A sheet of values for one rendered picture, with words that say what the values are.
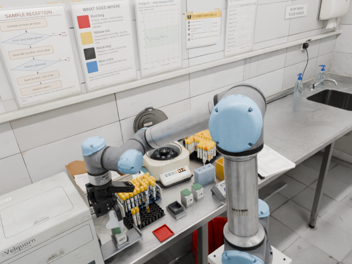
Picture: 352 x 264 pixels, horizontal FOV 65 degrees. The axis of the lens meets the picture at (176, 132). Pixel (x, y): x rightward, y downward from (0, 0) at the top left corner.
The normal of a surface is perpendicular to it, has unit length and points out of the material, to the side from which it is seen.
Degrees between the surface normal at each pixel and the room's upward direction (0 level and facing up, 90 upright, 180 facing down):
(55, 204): 0
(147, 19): 94
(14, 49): 95
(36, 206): 0
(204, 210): 0
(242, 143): 81
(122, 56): 92
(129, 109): 90
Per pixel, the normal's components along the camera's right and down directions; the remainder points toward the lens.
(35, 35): 0.59, 0.39
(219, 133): -0.36, 0.29
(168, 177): 0.14, -0.64
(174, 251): -0.06, -0.89
